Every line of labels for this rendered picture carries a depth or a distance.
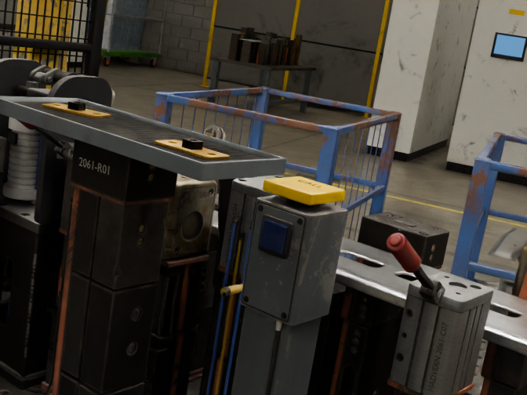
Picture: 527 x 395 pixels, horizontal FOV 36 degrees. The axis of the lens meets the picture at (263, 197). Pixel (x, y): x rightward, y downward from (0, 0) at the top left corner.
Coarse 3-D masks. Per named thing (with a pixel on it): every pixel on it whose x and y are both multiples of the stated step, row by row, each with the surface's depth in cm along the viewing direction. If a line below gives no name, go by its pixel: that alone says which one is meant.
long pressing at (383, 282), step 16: (352, 240) 126; (368, 256) 118; (384, 256) 119; (336, 272) 107; (352, 272) 109; (368, 272) 110; (384, 272) 111; (400, 272) 113; (432, 272) 115; (368, 288) 104; (384, 288) 103; (400, 288) 105; (400, 304) 102; (496, 304) 105; (512, 304) 106; (496, 320) 99; (512, 320) 100; (496, 336) 94; (512, 336) 93
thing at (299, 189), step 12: (264, 180) 79; (276, 180) 79; (288, 180) 80; (300, 180) 81; (312, 180) 82; (276, 192) 78; (288, 192) 77; (300, 192) 76; (312, 192) 76; (324, 192) 77; (336, 192) 79; (300, 204) 79; (312, 204) 76
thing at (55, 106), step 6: (72, 102) 102; (78, 102) 103; (54, 108) 102; (60, 108) 101; (66, 108) 102; (72, 108) 102; (78, 108) 102; (84, 108) 103; (78, 114) 101; (84, 114) 100; (90, 114) 100; (96, 114) 101; (102, 114) 102; (108, 114) 102
